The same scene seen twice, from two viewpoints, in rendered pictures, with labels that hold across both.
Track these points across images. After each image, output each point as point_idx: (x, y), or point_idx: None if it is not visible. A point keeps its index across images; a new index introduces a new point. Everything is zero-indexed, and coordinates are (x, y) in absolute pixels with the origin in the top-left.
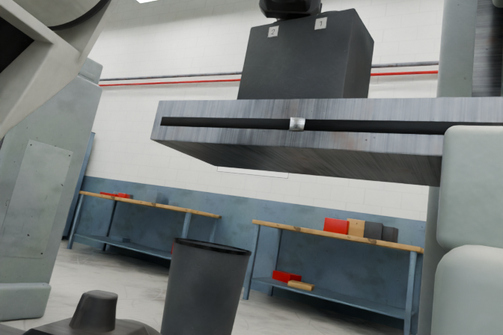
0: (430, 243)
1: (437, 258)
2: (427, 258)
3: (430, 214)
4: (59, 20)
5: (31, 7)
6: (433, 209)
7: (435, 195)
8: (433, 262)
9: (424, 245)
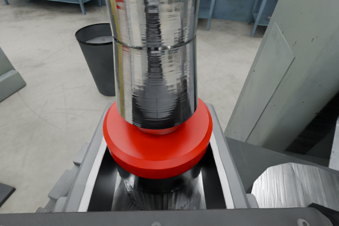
0: (268, 139)
1: (270, 146)
2: (263, 144)
3: (275, 126)
4: None
5: None
6: (279, 124)
7: (285, 117)
8: (266, 147)
9: (263, 136)
